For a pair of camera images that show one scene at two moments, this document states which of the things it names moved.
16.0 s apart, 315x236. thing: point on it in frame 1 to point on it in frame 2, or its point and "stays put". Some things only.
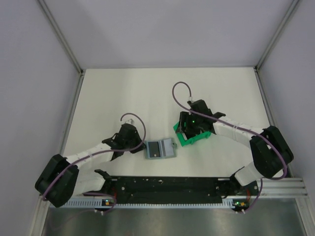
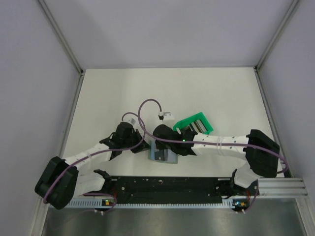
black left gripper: [137, 136] stays put
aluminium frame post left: [79, 71] stays put
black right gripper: [185, 117] to [159, 145]
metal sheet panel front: [267, 216] stays put
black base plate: [196, 190] stays put
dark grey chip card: [154, 148] to [160, 156]
